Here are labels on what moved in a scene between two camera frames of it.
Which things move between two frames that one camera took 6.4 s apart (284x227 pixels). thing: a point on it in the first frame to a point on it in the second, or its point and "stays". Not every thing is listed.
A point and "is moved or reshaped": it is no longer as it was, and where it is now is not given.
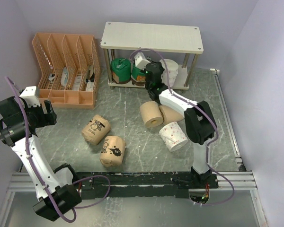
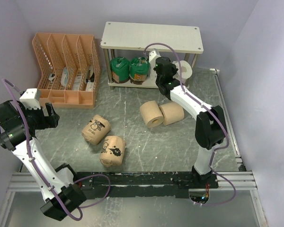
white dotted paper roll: (173, 136) to (186, 71)
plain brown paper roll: (151, 114) stays
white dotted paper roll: (172, 67) is moved or reshaped
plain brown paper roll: (171, 115) stays
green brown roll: (120, 69) stays
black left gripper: (46, 119) stays
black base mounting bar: (143, 185) stays
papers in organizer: (89, 79) stays
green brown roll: (137, 77) is moved or reshaped
